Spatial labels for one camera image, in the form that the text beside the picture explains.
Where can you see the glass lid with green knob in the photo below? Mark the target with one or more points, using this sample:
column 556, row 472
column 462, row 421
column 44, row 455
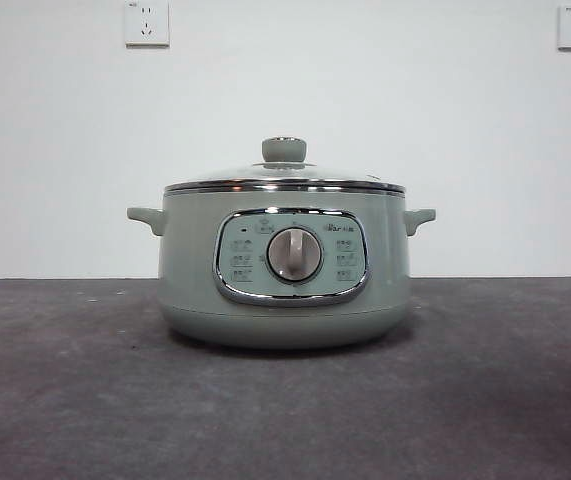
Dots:
column 283, row 150

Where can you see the sage green electric cooking pot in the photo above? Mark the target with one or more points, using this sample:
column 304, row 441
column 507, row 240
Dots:
column 190, row 280

